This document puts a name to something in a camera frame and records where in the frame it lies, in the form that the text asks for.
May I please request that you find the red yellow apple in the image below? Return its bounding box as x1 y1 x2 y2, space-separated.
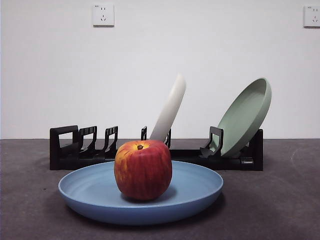
114 139 173 202

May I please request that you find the white wall socket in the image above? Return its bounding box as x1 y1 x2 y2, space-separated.
303 4 320 28
92 3 115 28

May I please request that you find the blue plate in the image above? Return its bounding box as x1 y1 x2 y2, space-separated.
58 159 225 226

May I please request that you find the cream white plate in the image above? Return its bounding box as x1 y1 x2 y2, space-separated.
149 73 187 145

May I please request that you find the black plate rack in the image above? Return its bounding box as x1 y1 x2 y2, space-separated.
49 124 265 172

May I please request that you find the pale green plate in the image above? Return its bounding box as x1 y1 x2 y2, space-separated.
216 77 273 158

